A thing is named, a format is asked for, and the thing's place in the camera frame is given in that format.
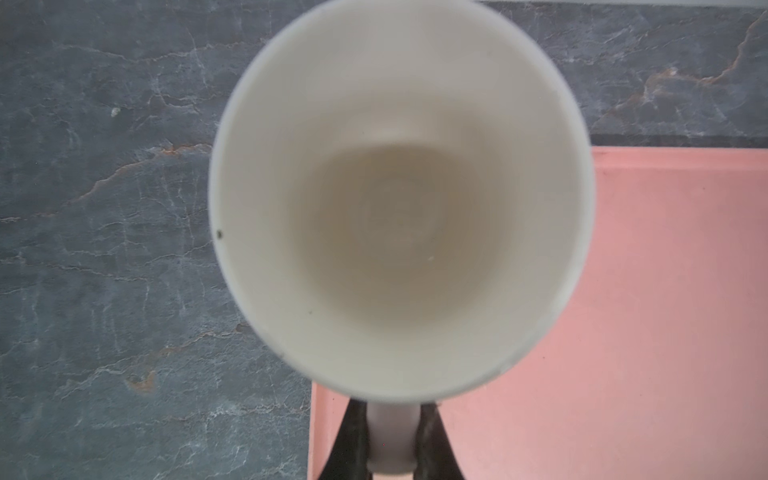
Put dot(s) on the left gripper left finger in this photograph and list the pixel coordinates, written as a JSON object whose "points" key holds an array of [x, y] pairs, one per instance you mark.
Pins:
{"points": [[348, 458]]}

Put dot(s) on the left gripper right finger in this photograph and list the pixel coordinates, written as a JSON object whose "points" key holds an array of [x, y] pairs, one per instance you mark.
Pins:
{"points": [[434, 454]]}

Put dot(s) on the pale pink mug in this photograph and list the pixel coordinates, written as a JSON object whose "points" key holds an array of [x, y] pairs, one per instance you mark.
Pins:
{"points": [[401, 197]]}

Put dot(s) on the pink rectangular tray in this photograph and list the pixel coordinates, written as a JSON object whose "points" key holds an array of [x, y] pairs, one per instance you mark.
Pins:
{"points": [[657, 368]]}

